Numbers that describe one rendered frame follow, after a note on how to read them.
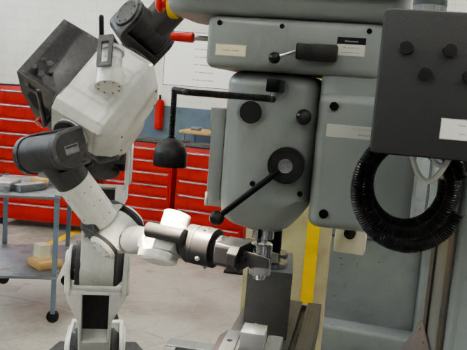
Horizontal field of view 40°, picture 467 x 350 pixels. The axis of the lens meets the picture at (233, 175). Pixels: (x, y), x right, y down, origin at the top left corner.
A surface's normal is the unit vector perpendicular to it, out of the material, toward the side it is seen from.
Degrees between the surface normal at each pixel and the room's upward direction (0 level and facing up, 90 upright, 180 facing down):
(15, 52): 90
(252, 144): 90
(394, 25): 90
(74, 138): 77
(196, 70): 90
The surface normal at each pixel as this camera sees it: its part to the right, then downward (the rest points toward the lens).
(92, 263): 0.17, -0.01
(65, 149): 0.84, -0.08
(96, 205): 0.70, 0.12
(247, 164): -0.21, 0.12
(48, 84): 0.18, -0.39
